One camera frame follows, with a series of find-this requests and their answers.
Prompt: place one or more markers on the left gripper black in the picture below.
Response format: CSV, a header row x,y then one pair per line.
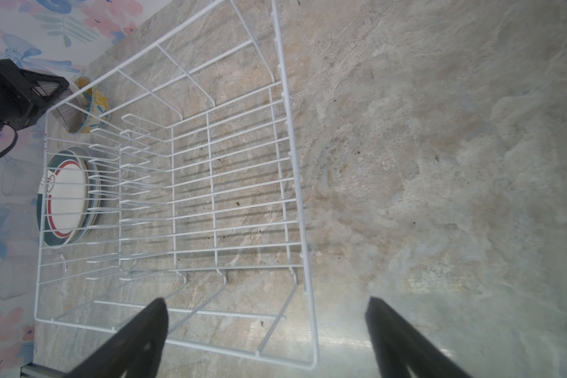
x,y
26,95

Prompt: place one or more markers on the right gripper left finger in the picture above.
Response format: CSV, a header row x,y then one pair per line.
x,y
134,351

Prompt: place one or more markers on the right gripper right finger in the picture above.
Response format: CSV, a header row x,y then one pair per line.
x,y
401,350

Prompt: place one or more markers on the clear glass tumbler back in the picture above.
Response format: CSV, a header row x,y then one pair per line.
x,y
21,178

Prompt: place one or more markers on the clear glass tumbler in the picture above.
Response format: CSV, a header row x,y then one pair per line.
x,y
21,178
19,222

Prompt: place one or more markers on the yellow patterned ceramic bowl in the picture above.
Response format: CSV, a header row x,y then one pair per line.
x,y
96,105

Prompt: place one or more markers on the white plate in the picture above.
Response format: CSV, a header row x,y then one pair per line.
x,y
67,198

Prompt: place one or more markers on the grey striped ceramic bowl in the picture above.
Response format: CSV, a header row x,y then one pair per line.
x,y
69,117

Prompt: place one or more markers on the white wire dish rack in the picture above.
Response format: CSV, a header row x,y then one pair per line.
x,y
200,196

